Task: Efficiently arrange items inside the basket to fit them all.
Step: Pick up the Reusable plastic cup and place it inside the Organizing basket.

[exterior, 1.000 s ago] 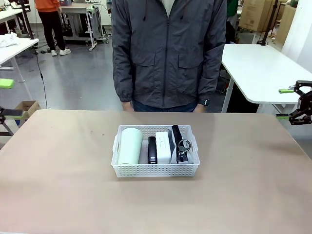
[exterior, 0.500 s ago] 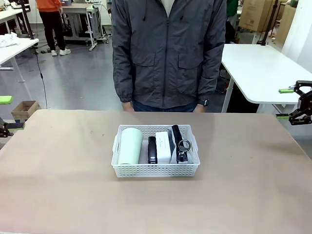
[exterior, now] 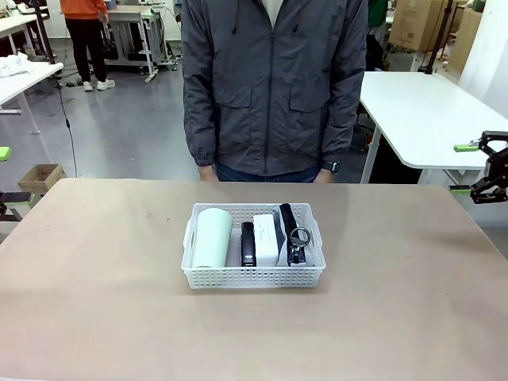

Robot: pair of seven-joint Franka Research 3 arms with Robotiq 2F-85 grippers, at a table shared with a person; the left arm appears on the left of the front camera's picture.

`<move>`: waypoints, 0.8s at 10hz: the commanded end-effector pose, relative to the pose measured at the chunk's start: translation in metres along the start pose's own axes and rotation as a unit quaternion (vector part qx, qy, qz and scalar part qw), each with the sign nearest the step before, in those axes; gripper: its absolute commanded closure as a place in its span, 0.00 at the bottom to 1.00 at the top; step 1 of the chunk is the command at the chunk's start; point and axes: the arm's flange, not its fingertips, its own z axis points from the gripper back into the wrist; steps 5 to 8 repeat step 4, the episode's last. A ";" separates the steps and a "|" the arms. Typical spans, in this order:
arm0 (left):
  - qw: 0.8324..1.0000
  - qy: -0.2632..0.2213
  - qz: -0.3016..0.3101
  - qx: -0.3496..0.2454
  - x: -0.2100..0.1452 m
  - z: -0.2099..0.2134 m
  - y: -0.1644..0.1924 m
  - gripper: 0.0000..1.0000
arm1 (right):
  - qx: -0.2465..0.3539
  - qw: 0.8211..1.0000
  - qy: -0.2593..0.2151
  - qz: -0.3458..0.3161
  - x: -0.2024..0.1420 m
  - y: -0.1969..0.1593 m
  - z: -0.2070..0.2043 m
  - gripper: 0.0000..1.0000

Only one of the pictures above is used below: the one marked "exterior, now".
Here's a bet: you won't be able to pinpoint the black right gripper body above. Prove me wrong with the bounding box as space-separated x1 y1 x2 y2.
483 146 508 187

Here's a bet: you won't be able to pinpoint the pale green plastic cup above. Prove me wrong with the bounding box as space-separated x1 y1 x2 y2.
190 207 234 269

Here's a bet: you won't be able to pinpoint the white rectangular box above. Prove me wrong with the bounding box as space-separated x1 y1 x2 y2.
252 213 279 268

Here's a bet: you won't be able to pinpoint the black stapler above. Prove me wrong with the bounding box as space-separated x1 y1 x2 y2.
239 221 258 267

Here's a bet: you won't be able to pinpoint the person's left forearm grey sleeve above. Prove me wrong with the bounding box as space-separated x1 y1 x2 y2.
319 89 363 167

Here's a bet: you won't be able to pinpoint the person's right forearm grey sleeve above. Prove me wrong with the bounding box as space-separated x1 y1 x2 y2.
182 89 220 167

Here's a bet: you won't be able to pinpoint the white perforated plastic basket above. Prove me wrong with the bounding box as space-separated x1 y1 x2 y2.
181 202 327 290

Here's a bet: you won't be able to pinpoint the person's right hand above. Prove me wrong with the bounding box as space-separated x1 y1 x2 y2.
198 163 218 183

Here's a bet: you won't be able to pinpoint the small open cardboard box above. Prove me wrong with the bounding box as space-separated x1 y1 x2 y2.
17 163 67 198

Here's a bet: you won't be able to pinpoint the crumpled white cloth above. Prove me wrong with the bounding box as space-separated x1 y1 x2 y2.
0 54 33 79

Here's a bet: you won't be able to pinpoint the black pole stand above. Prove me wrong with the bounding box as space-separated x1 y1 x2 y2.
421 0 454 76

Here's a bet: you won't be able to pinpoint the tall plain cardboard box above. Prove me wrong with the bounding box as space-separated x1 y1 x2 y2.
448 6 484 73

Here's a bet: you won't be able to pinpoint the white desk black legs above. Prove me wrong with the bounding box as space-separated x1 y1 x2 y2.
0 10 56 64

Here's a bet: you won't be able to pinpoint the black chair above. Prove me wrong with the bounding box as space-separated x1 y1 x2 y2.
364 33 387 73

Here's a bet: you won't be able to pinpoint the large brown cardboard box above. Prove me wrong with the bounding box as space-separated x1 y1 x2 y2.
387 0 456 53

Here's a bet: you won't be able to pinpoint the person in orange top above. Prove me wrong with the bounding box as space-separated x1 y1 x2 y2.
60 0 117 92

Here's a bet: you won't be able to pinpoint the person in green top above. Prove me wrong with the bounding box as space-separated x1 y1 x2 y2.
368 0 394 29

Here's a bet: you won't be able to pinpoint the grey flat pouch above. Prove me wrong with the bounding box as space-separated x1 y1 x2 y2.
271 205 318 267

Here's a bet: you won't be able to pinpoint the person in grey jacket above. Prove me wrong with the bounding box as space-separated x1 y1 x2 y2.
181 0 370 184

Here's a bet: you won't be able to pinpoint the thin black floor cable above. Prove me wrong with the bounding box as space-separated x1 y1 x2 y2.
54 77 80 179

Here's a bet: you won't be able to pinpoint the white frame workbench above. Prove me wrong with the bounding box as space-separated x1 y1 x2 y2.
98 2 184 83

